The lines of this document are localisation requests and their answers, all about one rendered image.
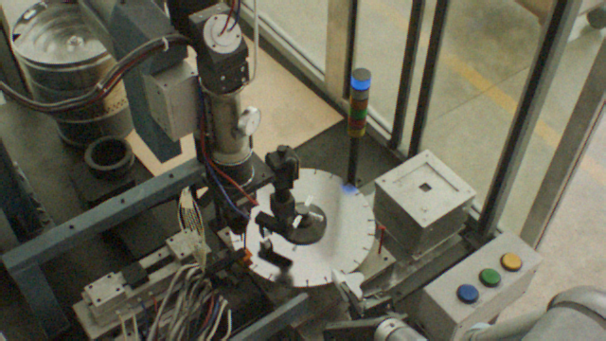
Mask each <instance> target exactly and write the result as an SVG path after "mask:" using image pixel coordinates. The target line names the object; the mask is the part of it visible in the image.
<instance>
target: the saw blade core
mask: <svg viewBox="0 0 606 341"><path fill-rule="evenodd" d="M330 177H331V179H330ZM344 185H346V186H344ZM272 192H275V188H274V187H273V185H272V184H269V185H267V186H266V187H264V188H261V189H259V190H258V191H257V199H258V202H259V206H256V207H254V208H252V209H251V215H250V217H251V221H249V225H248V228H247V229H248V230H247V239H246V246H247V247H248V249H249V250H250V252H251V253H252V255H253V257H252V258H249V259H248V260H243V261H244V262H245V263H246V264H247V265H248V266H249V267H250V268H251V270H252V269H253V268H254V267H255V265H257V267H255V268H254V269H253V270H252V271H254V272H255V273H257V274H258V275H260V276H262V277H263V278H266V279H268V278H270V279H269V280H271V281H272V282H275V283H279V284H282V285H287V279H289V283H288V286H292V287H307V282H306V281H307V280H308V281H309V282H308V283H309V287H314V286H320V285H324V284H327V283H331V282H333V281H332V280H331V269H335V270H336V271H337V272H338V273H339V274H340V275H343V273H344V274H345V275H348V274H349V273H351V272H352V271H353V270H355V268H356V267H357V266H358V265H359V264H360V263H361V262H362V261H363V260H364V258H366V256H367V254H368V253H369V251H370V249H371V246H372V244H373V241H374V237H375V228H368V227H369V226H375V220H374V216H373V212H372V210H371V207H370V206H369V203H368V201H367V200H366V198H365V196H364V195H363V194H362V193H361V192H360V191H358V190H357V189H356V188H355V187H354V186H353V185H351V183H348V181H346V180H344V179H343V178H341V177H339V176H337V175H332V173H329V172H325V171H322V170H316V174H315V170H314V169H299V179H298V180H296V181H294V189H292V190H290V192H291V193H292V194H293V196H294V198H295V202H306V201H307V199H308V198H309V196H310V195H312V196H313V199H312V201H311V203H312V204H315V205H317V206H319V207H320V208H321V209H322V210H323V212H324V213H325V215H326V218H327V227H326V230H325V232H324V234H323V235H322V236H321V237H320V239H318V240H317V241H315V242H310V243H296V242H291V241H289V240H287V239H285V238H284V237H282V236H280V235H278V234H276V233H275V232H273V235H272V236H271V234H270V236H268V237H264V239H262V237H261V236H260V234H259V232H258V224H255V223H254V218H255V217H256V216H257V214H258V213H259V211H260V210H261V211H263V212H266V213H268V214H270V215H272V216H274V215H273V213H272V211H271V210H270V193H272ZM359 192H360V193H359ZM357 193H359V194H357ZM355 194H357V195H355ZM363 206H366V207H363ZM274 217H275V216H274ZM368 221H372V222H368ZM367 234H369V236H368V235H367ZM371 235H374V236H371ZM230 236H231V240H232V243H233V245H234V248H235V250H238V249H240V248H242V247H244V234H243V242H242V241H241V236H237V235H234V234H233V233H232V232H231V230H230ZM237 241H239V242H237ZM363 248H364V249H366V250H364V249H363ZM367 250H368V251H367ZM355 260H356V262H355ZM357 262H358V263H359V264H358V263H357ZM341 270H342V271H343V273H342V272H341ZM271 274H273V275H272V276H271V277H270V275H271ZM324 278H326V280H327V282H326V281H325V280H324Z"/></svg>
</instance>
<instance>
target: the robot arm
mask: <svg viewBox="0 0 606 341"><path fill-rule="evenodd" d="M331 280H332V281H333V282H334V284H335V286H336V288H337V289H339V290H340V292H341V294H342V297H343V298H344V300H345V301H348V303H349V304H350V306H348V311H349V315H350V319H351V320H349V321H338V322H328V323H325V324H324V325H323V329H322V335H323V339H324V341H427V340H426V339H424V338H423V337H422V336H421V335H419V334H418V333H417V332H416V331H415V330H414V329H412V328H411V325H410V318H409V315H407V314H403V315H399V314H397V313H396V309H395V305H394V304H393V299H392V297H391V296H390V295H388V294H387V292H386V291H384V290H383V289H382V288H380V289H377V290H375V291H373V292H370V293H368V294H365V295H364V298H363V299H361V300H359V299H358V298H359V297H361V295H362V292H361V290H360V289H359V285H360V284H361V283H362V281H363V280H364V277H363V275H362V274H361V273H353V274H348V275H340V274H339V273H338V272H337V271H336V270H335V269H331ZM381 292H383V293H384V294H385V295H386V296H384V295H383V294H381ZM391 304H392V306H391ZM390 309H392V310H390ZM458 341H606V289H604V288H601V287H598V286H596V285H580V286H576V287H573V288H570V289H568V290H565V291H562V292H560V293H558V294H555V295H554V296H552V298H551V299H550V301H549V302H548V303H547V304H546V305H543V306H541V307H539V308H536V309H533V310H531V311H528V312H526V313H524V314H519V315H517V316H514V317H512V318H510V319H507V320H504V321H502V322H500V323H497V324H495V325H492V326H491V325H489V324H484V323H476V324H474V326H473V327H472V328H471V329H469V330H467V331H466V332H465V333H464V335H463V336H462V338H461V339H459V340H458Z"/></svg>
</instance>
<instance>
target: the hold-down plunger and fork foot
mask: <svg viewBox="0 0 606 341"><path fill-rule="evenodd" d="M254 223H255V224H258V232H259V234H260V236H261V237H262V239H264V228H266V229H269V231H270V234H271V236H272V235H273V232H275V233H276V234H278V235H280V236H282V237H284V238H285V239H287V240H288V239H289V237H290V236H291V234H292V233H293V232H294V226H293V225H290V224H288V218H287V219H284V220H283V221H280V222H278V221H277V220H276V218H275V217H274V216H272V215H270V214H268V213H266V212H263V211H261V210H260V211H259V213H258V214H257V216H256V217H255V218H254Z"/></svg>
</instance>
